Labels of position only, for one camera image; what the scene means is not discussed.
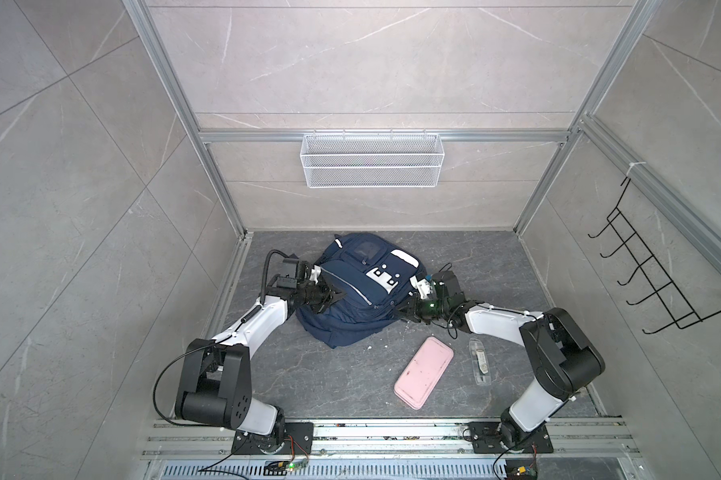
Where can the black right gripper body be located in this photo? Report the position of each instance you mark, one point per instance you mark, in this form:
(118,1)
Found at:
(426,310)

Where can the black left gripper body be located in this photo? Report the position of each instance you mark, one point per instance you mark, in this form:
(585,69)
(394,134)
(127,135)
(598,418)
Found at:
(317,295)

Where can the navy blue student backpack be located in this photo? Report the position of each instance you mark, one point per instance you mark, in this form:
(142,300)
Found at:
(374,276)

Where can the pink pencil case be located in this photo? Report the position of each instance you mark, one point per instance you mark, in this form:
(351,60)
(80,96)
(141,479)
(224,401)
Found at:
(423,373)

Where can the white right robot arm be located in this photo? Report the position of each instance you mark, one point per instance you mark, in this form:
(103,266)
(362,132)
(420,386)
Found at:
(562,357)

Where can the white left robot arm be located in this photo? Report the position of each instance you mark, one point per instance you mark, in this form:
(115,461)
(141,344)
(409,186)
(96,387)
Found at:
(215,387)

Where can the clear plastic ruler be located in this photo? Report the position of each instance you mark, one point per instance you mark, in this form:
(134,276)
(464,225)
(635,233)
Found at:
(480,364)

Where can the white wire mesh basket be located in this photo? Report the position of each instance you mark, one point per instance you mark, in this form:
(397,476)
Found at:
(392,160)

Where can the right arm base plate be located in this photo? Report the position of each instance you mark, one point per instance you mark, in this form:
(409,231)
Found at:
(498,436)

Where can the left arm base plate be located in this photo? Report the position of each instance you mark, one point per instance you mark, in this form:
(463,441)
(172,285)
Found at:
(276,441)

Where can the slotted aluminium floor rail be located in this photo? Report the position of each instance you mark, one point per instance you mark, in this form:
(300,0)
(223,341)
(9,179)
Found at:
(397,448)

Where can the black wire hook rack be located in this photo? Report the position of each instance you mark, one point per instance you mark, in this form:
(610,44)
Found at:
(662,286)

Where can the aluminium frame rails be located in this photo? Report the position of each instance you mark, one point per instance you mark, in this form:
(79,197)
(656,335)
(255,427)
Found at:
(543,108)

